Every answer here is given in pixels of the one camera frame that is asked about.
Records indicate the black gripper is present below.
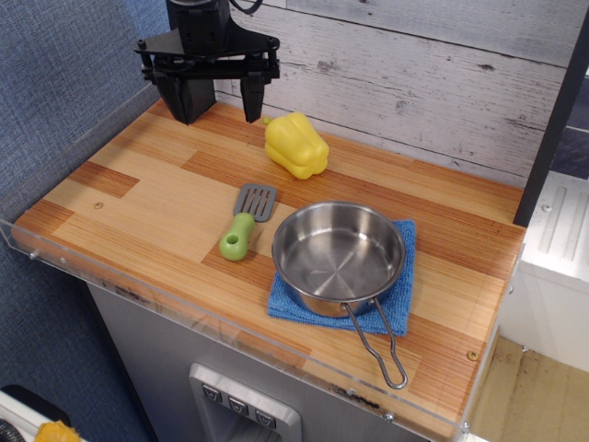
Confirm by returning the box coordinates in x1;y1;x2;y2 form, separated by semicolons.
133;1;280;124

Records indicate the steel pan with wire handle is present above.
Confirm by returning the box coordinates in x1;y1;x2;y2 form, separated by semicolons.
271;200;410;390

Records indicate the blue folded cloth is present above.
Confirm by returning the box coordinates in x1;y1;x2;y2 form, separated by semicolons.
267;219;416;337

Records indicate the yellow toy bell pepper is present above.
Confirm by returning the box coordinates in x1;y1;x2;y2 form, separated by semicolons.
262;112;329;180

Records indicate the grey toy fridge cabinet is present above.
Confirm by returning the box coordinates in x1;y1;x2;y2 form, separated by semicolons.
89;285;420;441

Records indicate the silver dispenser button panel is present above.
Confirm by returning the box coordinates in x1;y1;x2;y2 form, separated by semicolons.
189;363;303;441

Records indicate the yellow object at corner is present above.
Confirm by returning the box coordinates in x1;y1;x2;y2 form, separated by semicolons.
34;421;82;442

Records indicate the white toy sink unit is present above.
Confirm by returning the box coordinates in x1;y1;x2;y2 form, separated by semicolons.
498;172;588;371

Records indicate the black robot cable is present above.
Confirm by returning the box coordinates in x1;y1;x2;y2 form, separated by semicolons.
228;0;263;16

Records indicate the green handled grey toy spatula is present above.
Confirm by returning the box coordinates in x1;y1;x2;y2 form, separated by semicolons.
219;183;277;262

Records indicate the black vertical post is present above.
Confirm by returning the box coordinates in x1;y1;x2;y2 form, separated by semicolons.
513;12;588;227

